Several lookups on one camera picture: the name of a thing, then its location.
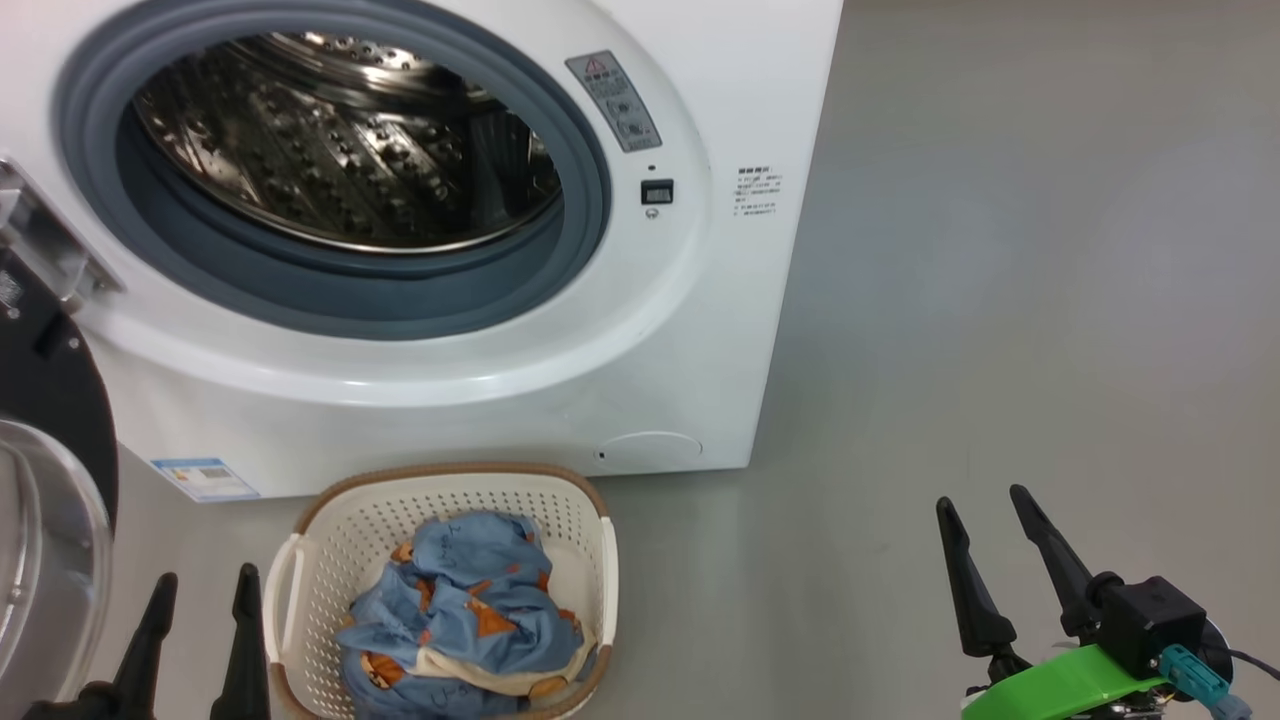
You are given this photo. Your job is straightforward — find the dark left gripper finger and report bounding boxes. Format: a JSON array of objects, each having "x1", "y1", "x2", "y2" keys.
[
  {"x1": 210, "y1": 563, "x2": 271, "y2": 720},
  {"x1": 108, "y1": 572, "x2": 179, "y2": 720}
]

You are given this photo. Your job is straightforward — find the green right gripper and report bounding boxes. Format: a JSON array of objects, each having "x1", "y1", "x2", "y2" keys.
[{"x1": 935, "y1": 484, "x2": 1169, "y2": 720}]

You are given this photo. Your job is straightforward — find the blue patterned clothing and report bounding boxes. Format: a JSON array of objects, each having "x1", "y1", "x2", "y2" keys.
[{"x1": 338, "y1": 512, "x2": 599, "y2": 720}]

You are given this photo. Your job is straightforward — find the black round glass washer door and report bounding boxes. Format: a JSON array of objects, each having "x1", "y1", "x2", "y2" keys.
[{"x1": 0, "y1": 160, "x2": 121, "y2": 703}]

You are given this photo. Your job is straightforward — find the cream perforated laundry basket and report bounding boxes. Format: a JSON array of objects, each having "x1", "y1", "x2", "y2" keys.
[{"x1": 263, "y1": 462, "x2": 619, "y2": 720}]

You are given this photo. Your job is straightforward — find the white front-load washing machine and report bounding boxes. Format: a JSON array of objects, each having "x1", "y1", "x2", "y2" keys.
[{"x1": 0, "y1": 0, "x2": 844, "y2": 501}]

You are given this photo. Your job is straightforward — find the blue energy label sticker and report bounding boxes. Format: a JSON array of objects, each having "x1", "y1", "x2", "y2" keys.
[{"x1": 150, "y1": 458, "x2": 259, "y2": 501}]

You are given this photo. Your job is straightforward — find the round white filter cover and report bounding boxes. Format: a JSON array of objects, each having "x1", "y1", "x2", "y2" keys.
[{"x1": 598, "y1": 431, "x2": 703, "y2": 471}]

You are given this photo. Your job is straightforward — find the grey warning label sticker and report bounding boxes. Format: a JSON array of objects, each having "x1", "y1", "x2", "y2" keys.
[{"x1": 566, "y1": 50, "x2": 663, "y2": 153}]

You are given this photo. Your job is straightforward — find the teal right camera connector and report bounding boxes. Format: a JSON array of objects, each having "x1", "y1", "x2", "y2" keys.
[{"x1": 1158, "y1": 645, "x2": 1251, "y2": 720}]

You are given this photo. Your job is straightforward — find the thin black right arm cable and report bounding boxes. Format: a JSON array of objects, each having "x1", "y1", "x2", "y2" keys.
[{"x1": 1200, "y1": 645, "x2": 1280, "y2": 683}]

